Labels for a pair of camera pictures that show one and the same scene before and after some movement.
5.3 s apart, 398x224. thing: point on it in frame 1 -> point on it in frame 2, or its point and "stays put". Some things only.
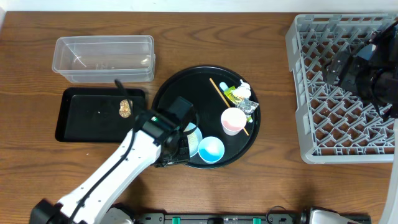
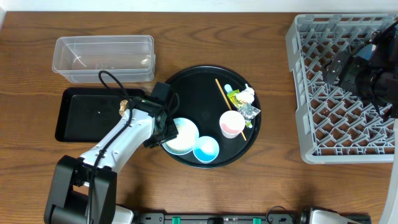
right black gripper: (337, 70) stays put
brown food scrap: (125, 111) stays put
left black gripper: (181, 149) -> (166, 132)
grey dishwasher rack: (336, 126) stays put
